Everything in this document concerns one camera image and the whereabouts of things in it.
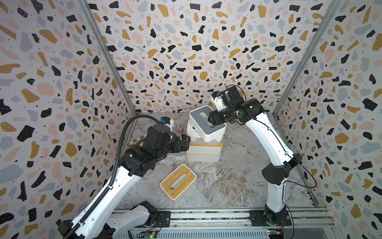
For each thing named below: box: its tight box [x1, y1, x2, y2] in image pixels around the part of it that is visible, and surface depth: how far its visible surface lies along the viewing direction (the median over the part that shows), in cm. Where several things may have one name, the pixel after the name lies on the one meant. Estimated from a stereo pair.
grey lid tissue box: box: [189, 105, 227, 143], surface depth 72 cm
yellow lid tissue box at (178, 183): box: [159, 163, 197, 202], surface depth 83 cm
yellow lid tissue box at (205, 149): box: [186, 140, 224, 156], surface depth 83 cm
